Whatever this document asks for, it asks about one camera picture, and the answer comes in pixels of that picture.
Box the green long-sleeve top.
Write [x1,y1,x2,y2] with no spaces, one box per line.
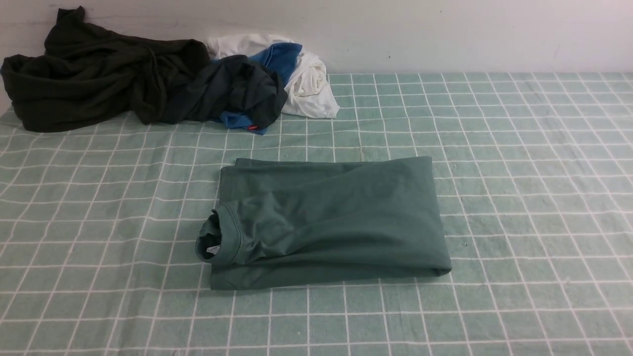
[196,156,452,290]

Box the white crumpled garment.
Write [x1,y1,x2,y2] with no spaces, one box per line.
[207,33,340,119]

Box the dark grey crumpled garment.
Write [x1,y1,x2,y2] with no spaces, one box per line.
[160,55,287,129]

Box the blue crumpled garment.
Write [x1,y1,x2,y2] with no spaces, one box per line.
[213,42,303,135]

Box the green checked tablecloth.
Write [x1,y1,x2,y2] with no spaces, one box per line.
[0,73,633,356]

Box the dark olive crumpled garment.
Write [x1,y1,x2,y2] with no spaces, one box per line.
[1,6,210,133]

